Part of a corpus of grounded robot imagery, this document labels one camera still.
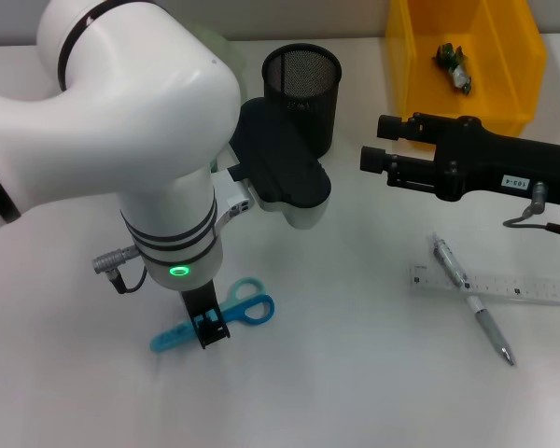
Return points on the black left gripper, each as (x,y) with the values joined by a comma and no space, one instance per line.
(198,301)

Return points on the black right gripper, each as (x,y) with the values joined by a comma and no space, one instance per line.
(494,163)

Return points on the blue capped scissors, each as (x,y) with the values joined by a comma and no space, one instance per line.
(168,340)

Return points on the green plastic wrapper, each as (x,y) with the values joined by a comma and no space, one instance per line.
(455,67)

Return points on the silver white pen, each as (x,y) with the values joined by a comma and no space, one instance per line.
(483,315)

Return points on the clear plastic ruler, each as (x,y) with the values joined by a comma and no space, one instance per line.
(532,289)

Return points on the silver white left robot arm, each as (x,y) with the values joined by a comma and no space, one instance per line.
(121,116)

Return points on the black mesh pen cup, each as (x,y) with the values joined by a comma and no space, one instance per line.
(308,74)

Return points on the green glass fruit bowl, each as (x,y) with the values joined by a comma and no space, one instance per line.
(233,51)

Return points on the yellow plastic bin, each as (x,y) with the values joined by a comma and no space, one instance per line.
(494,46)

